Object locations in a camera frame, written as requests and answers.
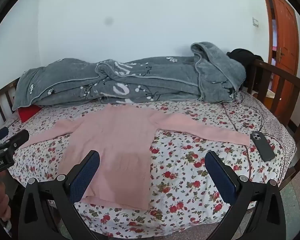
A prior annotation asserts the red pillow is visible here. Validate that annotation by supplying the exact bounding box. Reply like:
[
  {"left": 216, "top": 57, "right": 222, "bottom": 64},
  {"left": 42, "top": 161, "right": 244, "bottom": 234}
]
[{"left": 18, "top": 105, "right": 43, "bottom": 123}]

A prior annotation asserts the thin dark cable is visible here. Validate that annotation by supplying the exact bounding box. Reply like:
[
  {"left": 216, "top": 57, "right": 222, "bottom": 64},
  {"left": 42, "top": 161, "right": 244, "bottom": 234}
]
[{"left": 221, "top": 101, "right": 265, "bottom": 180}]

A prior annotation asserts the floral bed sheet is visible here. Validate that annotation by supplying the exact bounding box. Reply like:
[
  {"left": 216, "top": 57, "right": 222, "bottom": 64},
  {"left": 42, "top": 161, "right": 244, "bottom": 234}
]
[{"left": 0, "top": 90, "right": 297, "bottom": 239}]

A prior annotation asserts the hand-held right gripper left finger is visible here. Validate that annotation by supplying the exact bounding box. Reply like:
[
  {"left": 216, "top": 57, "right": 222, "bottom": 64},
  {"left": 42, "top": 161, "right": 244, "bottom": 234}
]
[{"left": 18, "top": 150, "right": 108, "bottom": 240}]

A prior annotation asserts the person's left hand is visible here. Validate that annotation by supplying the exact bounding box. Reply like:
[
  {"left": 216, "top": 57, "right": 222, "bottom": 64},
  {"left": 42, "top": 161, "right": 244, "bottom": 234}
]
[{"left": 0, "top": 182, "right": 12, "bottom": 222}]

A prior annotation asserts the black garment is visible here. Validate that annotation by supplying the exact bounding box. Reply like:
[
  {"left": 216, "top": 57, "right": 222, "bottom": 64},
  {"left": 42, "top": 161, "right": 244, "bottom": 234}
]
[{"left": 227, "top": 48, "right": 264, "bottom": 90}]

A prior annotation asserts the orange wooden door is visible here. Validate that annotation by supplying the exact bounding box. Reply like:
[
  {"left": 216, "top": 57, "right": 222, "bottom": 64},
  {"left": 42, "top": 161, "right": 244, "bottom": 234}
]
[{"left": 260, "top": 0, "right": 299, "bottom": 130}]

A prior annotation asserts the pink knit sweater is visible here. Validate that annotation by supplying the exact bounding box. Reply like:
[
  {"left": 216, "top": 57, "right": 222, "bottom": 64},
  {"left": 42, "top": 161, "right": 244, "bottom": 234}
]
[{"left": 27, "top": 104, "right": 251, "bottom": 210}]

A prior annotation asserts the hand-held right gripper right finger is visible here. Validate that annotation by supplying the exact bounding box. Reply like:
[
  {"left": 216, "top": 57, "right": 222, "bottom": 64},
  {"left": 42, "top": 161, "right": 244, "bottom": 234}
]
[{"left": 204, "top": 151, "right": 287, "bottom": 240}]

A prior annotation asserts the grey printed blanket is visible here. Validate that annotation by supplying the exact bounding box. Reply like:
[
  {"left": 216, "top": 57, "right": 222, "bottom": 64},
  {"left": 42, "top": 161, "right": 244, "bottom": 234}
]
[{"left": 12, "top": 42, "right": 247, "bottom": 111}]

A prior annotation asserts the black smartphone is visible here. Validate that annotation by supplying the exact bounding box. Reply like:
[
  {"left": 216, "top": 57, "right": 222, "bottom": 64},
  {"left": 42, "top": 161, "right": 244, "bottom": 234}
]
[{"left": 250, "top": 131, "right": 275, "bottom": 162}]

